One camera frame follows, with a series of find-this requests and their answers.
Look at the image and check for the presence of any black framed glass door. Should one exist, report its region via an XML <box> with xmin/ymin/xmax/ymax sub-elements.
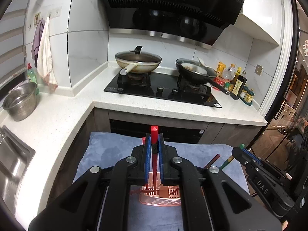
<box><xmin>264</xmin><ymin>0</ymin><xmax>308</xmax><ymax>198</ymax></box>

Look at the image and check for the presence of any cluster of condiment bottles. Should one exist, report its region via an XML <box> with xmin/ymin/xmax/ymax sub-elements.
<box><xmin>213</xmin><ymin>61</ymin><xmax>254</xmax><ymax>106</ymax></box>

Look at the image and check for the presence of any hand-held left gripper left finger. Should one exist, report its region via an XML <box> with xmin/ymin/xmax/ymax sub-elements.
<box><xmin>28</xmin><ymin>133</ymin><xmax>152</xmax><ymax>231</ymax></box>

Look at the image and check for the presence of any white window blind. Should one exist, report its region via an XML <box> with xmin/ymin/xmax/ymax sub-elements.
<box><xmin>0</xmin><ymin>0</ymin><xmax>28</xmax><ymax>85</ymax></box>

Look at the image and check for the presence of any built-in black oven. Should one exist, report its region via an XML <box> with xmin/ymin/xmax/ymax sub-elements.
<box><xmin>109</xmin><ymin>119</ymin><xmax>209</xmax><ymax>145</ymax></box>

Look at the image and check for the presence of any white hanging towel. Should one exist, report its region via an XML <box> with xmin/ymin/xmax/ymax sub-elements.
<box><xmin>36</xmin><ymin>16</ymin><xmax>59</xmax><ymax>92</ymax></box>

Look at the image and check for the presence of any black gas stove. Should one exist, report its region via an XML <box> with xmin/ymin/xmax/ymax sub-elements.
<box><xmin>103</xmin><ymin>71</ymin><xmax>222</xmax><ymax>108</ymax></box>

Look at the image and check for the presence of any dark kitchen cabinet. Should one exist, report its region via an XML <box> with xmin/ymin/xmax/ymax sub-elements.
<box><xmin>47</xmin><ymin>107</ymin><xmax>268</xmax><ymax>205</ymax></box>

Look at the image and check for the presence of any maroon chopstick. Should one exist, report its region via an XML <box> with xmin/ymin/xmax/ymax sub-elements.
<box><xmin>203</xmin><ymin>154</ymin><xmax>221</xmax><ymax>169</ymax></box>

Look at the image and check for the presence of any green chopstick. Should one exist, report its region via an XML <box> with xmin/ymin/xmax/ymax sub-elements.
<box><xmin>221</xmin><ymin>144</ymin><xmax>245</xmax><ymax>172</ymax></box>

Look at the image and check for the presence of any beige wok with glass lid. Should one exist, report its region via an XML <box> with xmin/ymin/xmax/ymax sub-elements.
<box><xmin>115</xmin><ymin>45</ymin><xmax>162</xmax><ymax>76</ymax></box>

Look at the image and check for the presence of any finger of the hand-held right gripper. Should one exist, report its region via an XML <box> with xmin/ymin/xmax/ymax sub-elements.
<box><xmin>241</xmin><ymin>147</ymin><xmax>291</xmax><ymax>181</ymax></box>
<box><xmin>231</xmin><ymin>146</ymin><xmax>259</xmax><ymax>177</ymax></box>

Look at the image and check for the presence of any metal colander bowl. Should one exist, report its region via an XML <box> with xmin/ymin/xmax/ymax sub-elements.
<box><xmin>2</xmin><ymin>82</ymin><xmax>39</xmax><ymax>122</ymax></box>

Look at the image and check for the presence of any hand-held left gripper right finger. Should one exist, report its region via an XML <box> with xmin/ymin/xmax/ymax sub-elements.
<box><xmin>159</xmin><ymin>133</ymin><xmax>282</xmax><ymax>231</ymax></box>

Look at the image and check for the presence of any black wok with glass lid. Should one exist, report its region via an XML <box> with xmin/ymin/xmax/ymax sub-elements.
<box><xmin>175</xmin><ymin>57</ymin><xmax>231</xmax><ymax>96</ymax></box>

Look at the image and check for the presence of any green dish soap bottle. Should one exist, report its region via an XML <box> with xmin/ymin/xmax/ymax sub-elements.
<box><xmin>26</xmin><ymin>63</ymin><xmax>40</xmax><ymax>96</ymax></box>

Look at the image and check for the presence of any purple hanging cloth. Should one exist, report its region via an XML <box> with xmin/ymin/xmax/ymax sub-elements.
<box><xmin>31</xmin><ymin>19</ymin><xmax>46</xmax><ymax>68</ymax></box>

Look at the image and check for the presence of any stainless steel sink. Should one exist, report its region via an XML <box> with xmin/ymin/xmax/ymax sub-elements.
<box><xmin>0</xmin><ymin>125</ymin><xmax>36</xmax><ymax>204</ymax></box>

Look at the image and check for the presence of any blue grey table cloth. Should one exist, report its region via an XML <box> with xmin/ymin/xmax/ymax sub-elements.
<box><xmin>72</xmin><ymin>131</ymin><xmax>251</xmax><ymax>231</ymax></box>

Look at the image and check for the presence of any pink plastic utensil holder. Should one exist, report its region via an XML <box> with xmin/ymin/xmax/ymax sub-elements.
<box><xmin>131</xmin><ymin>172</ymin><xmax>182</xmax><ymax>207</ymax></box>

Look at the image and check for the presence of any black range hood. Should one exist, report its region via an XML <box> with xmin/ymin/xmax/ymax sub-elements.
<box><xmin>96</xmin><ymin>0</ymin><xmax>245</xmax><ymax>50</ymax></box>

